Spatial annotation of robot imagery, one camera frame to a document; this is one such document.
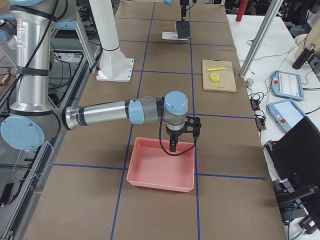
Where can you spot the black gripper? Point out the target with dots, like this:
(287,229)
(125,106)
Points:
(173,135)
(184,7)

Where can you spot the black water bottle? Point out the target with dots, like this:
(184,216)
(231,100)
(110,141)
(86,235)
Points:
(304,56)

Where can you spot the white towel rack tray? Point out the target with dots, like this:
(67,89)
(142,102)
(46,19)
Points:
(172,36)

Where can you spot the pink plastic bin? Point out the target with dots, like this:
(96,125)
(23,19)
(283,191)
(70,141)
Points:
(151,167)

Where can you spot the red cylinder bottle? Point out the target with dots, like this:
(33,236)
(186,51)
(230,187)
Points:
(241,10)

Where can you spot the yellow plastic knife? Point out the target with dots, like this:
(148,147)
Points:
(217,69)

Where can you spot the yellow lemon slices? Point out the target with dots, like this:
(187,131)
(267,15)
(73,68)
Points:
(214,77)

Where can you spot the bamboo cutting board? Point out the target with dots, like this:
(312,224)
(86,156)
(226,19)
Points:
(226,81)

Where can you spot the near blue teach pendant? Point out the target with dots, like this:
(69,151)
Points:
(286,113)

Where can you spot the blue teach pendant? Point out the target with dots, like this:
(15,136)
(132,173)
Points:
(287,85)
(286,113)

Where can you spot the black laptop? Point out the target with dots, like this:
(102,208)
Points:
(296,156)

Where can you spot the far blue teach pendant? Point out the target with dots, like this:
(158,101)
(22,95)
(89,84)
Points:
(287,85)

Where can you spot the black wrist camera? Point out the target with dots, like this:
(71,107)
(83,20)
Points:
(193,125)

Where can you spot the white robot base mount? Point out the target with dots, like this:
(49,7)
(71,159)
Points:
(114,66)

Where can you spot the aluminium frame post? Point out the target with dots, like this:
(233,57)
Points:
(261,33)

